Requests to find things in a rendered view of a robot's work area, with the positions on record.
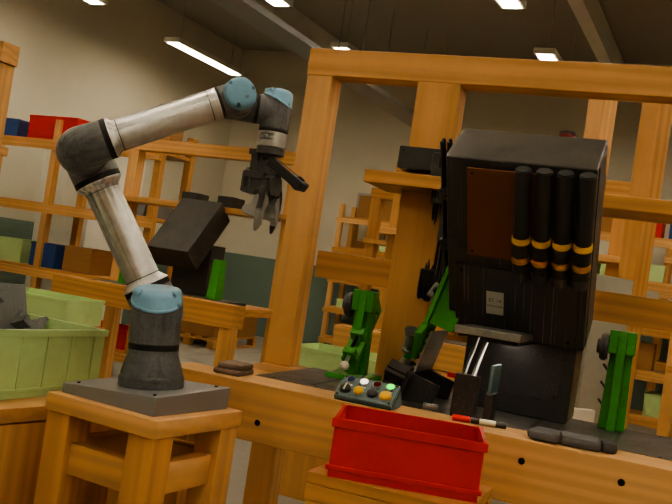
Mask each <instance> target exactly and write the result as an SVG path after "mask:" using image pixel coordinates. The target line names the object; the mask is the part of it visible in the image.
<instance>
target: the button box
mask: <svg viewBox="0 0 672 504"><path fill-rule="evenodd" d="M348 377H350V376H348V375H345V377H344V378H343V380H342V382H341V383H340V385H339V387H338V388H337V390H336V392H335V393H334V399H338V400H342V401H347V402H352V403H357V404H361V405H366V406H371V407H376V408H381V409H385V410H390V411H391V410H395V409H398V408H400V406H401V404H402V403H401V387H400V386H398V385H394V384H393V385H394V386H395V387H394V389H388V388H387V385H389V384H388V383H383V382H381V386H379V387H376V386H374V385H373V384H374V382H377V381H373V380H368V379H367V380H368V383H367V384H362V383H361V382H360V381H361V380H362V379H363V378H358V377H355V380H354V381H348V380H347V378H348ZM344 383H348V384H349V385H350V386H351V389H350V390H349V391H348V392H343V391H341V390H340V386H341V385H342V384H344ZM356 386H361V387H362V388H363V393H362V394H355V393H354V388H355V387H356ZM369 389H375V390H376V392H377V395H376V396H374V397H369V396H368V395H367V391H368V390H369ZM382 391H388V392H390V393H391V398H390V399H389V400H386V401H384V400H381V399H380V398H379V394H380V393H381V392H382Z"/></svg>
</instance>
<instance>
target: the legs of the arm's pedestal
mask: <svg viewBox="0 0 672 504"><path fill-rule="evenodd" d="M89 428H90V421H87V420H83V419H80V418H76V417H73V416H70V415H66V414H63V413H59V412H56V411H53V410H48V414H47V420H46V426H45V433H44V439H43V445H42V452H41V458H40V464H39V471H38V477H37V483H36V490H35V496H34V502H33V504H78V498H79V492H80V485H81V479H84V480H87V481H90V482H93V483H96V484H99V485H101V486H104V487H107V488H108V492H107V498H106V504H163V503H164V496H165V494H168V493H172V492H176V491H180V490H184V489H188V490H187V496H186V503H185V504H226V498H227V492H228V485H229V479H230V472H231V466H232V459H233V453H234V446H235V440H236V433H237V428H230V429H223V430H217V431H210V432H203V433H196V438H195V444H194V443H191V442H187V441H184V440H180V439H177V438H173V437H170V438H163V439H156V440H152V439H148V438H145V437H141V436H138V435H135V434H131V433H128V432H124V431H121V430H109V431H101V432H93V433H89Z"/></svg>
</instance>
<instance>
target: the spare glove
mask: <svg viewBox="0 0 672 504"><path fill-rule="evenodd" d="M527 434H528V436H529V437H530V438H531V439H534V440H540V441H545V442H551V443H559V442H561V444H562V445H564V446H568V447H573V448H578V449H584V450H589V451H594V452H599V451H601V449H602V451H603V452H605V453H610V454H616V453H617V450H618V447H617V445H616V443H615V441H613V440H608V439H602V440H601V441H600V438H598V437H596V436H591V435H586V434H580V433H575V432H570V431H562V432H561V433H560V431H558V430H554V429H549V428H544V427H531V428H529V429H528V431H527Z"/></svg>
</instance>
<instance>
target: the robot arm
mask: <svg viewBox="0 0 672 504"><path fill-rule="evenodd" d="M292 104H293V95H292V93H291V92H290V91H288V90H285V89H281V88H273V87H269V88H266V89H265V92H264V93H263V94H256V89H255V86H254V85H253V83H252V82H251V81H250V80H249V79H247V78H244V77H235V78H233V79H231V80H229V81H228V82H227V83H226V84H223V85H220V86H217V87H214V88H211V89H207V90H204V91H201V92H198V93H195V94H192V95H189V96H186V97H183V98H180V99H176V100H173V101H170V102H167V103H164V104H161V105H158V106H155V107H152V108H148V109H145V110H142V111H139V112H136V113H133V114H130V115H127V116H124V117H121V118H117V119H114V120H109V119H106V118H103V119H100V120H96V121H93V122H89V123H85V124H82V125H78V126H74V127H72V128H69V129H68V130H66V131H65V132H64V133H63V134H62V135H61V136H60V137H59V139H58V141H57V144H56V156H57V159H58V161H59V163H60V165H61V166H62V167H63V168H64V169H65V170H66V171H67V173H68V175H69V177H70V179H71V181H72V183H73V185H74V188H75V190H76V192H77V193H78V194H80V195H83V196H85V197H86V198H87V201H88V203H89V205H90V207H91V209H92V211H93V213H94V216H95V218H96V220H97V222H98V224H99V226H100V229H101V231H102V233H103V235H104V237H105V239H106V241H107V244H108V246H109V248H110V250H111V252H112V254H113V257H114V259H115V261H116V263H117V265H118V267H119V270H120V272H121V274H122V276H123V278H124V280H125V283H126V285H127V288H126V290H125V293H124V295H125V298H126V300H127V302H128V304H129V306H130V308H131V316H130V329H129V342H128V352H127V355H126V357H125V360H124V362H123V365H122V367H121V370H120V373H119V375H118V383H117V384H118V385H119V386H121V387H125V388H131V389H139V390H177V389H182V388H183V387H184V376H183V371H182V367H181V363H180V359H179V342H180V329H181V321H182V318H183V293H182V290H181V289H179V288H177V287H174V286H173V285H172V283H171V281H170V279H169V277H168V275H167V274H164V273H162V272H160V271H159V270H158V268H157V266H156V263H155V261H154V259H153V257H152V255H151V253H150V250H149V248H148V246H147V244H146V242H145V239H144V237H143V235H142V233H141V231H140V229H139V226H138V224H137V222H136V220H135V218H134V216H133V213H132V211H131V209H130V207H129V205H128V203H127V200H126V198H125V196H124V194H123V192H122V190H121V187H120V185H119V180H120V178H121V173H120V170H119V168H118V166H117V164H116V162H115V159H116V158H119V157H120V155H121V154H122V152H123V151H126V150H129V149H132V148H135V147H138V146H141V145H144V144H147V143H150V142H153V141H156V140H159V139H162V138H165V137H168V136H171V135H174V134H177V133H180V132H183V131H186V130H189V129H192V128H195V127H198V126H201V125H204V124H207V123H210V122H213V121H217V120H220V119H223V118H224V119H231V120H237V121H243V122H248V123H254V124H259V132H258V138H257V149H253V148H250V149H249V154H252V156H251V162H250V167H247V168H248V169H249V170H246V169H247V168H246V169H245V170H243V174H242V180H241V187H240V190H241V191H242V192H246V193H249V194H254V195H255V196H254V197H253V200H252V202H250V203H248V204H245V205H243V206H242V208H241V210H242V212H243V213H245V214H247V215H249V216H251V217H253V218H254V222H253V230H254V231H256V230H257V229H258V228H259V227H260V226H261V225H262V219H265V220H267V221H270V234H272V233H273V232H274V230H275V228H276V225H277V222H278V218H279V213H280V210H281V204H282V180H281V177H282V178H283V179H284V180H285V181H286V182H288V183H289V184H290V185H291V187H292V188H293V189H294V190H296V191H301V192H305V191H306V190H307V188H308V187H309V184H308V183H306V182H305V180H304V178H303V177H301V176H298V175H297V174H296V173H295V172H294V171H292V170H291V169H290V168H289V167H288V166H286V165H285V164H284V163H283V162H282V161H281V160H279V159H277V158H283V157H284V151H285V150H286V145H287V138H288V131H289V124H290V118H291V112H292ZM276 157H277V158H276Z"/></svg>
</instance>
